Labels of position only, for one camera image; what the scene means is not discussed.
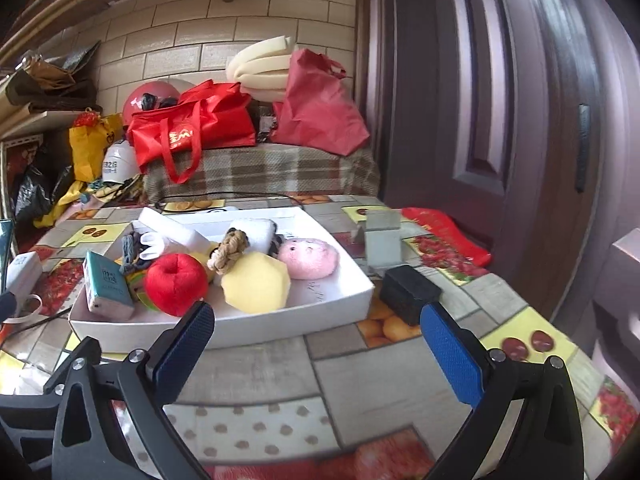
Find teal tissue pack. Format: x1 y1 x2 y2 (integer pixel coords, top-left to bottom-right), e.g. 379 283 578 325
84 252 134 322

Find red plush apple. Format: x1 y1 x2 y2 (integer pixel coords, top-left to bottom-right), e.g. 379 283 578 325
143 254 208 318

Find white towel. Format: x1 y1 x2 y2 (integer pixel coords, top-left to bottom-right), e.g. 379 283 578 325
139 232 186 261

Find white foam block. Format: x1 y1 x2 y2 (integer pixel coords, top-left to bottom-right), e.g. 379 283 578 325
231 219 277 256
138 208 210 254

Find yellow octagonal sponge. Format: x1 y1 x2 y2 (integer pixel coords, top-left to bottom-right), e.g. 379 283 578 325
221 252 291 314

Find braided rope toy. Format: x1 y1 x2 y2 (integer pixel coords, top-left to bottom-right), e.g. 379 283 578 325
206 228 250 275

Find pink plush ball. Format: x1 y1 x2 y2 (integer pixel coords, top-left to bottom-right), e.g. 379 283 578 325
278 238 338 281

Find cow print cloth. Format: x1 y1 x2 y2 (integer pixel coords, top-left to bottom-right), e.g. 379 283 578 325
267 233 285 258

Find fruit print tablecloth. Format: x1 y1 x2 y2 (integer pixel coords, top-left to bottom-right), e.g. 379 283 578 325
1 198 639 479

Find white charger box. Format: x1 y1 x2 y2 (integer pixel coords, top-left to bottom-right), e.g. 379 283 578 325
6 252 42 306

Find black power cube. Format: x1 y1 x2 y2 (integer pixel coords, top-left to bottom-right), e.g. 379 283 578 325
378 266 442 326

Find white cardboard box tray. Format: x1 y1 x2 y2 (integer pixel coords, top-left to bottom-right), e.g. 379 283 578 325
68 205 377 354

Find white helmet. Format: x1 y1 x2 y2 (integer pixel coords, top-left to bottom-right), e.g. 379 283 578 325
102 139 140 184

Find red bag on chair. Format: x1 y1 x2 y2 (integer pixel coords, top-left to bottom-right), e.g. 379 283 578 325
400 207 492 268

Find black plastic bag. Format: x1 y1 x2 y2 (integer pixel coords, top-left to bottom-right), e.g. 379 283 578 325
13 164 75 223

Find folded metal stand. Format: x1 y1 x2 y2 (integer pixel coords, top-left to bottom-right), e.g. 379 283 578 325
352 208 402 270

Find plaid covered furniture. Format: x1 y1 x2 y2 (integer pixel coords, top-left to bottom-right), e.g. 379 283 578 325
143 143 380 203

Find yellow bag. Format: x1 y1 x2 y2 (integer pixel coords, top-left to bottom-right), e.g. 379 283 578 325
68 108 122 183

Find red glossy tote bag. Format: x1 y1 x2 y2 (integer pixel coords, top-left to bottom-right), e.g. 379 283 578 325
127 79 256 184

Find wooden shelf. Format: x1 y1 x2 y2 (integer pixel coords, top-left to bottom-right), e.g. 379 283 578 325
1 110 80 142

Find pink helmet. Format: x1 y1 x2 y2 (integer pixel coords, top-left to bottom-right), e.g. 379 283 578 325
122 80 180 126

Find dark red fabric bag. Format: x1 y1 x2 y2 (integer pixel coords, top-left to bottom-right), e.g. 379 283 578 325
270 49 370 157

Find brown paper bag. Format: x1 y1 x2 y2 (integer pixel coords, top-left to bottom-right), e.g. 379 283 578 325
1 60 103 119

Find cream foam tubes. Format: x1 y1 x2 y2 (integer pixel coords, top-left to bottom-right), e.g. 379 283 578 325
226 36 294 103

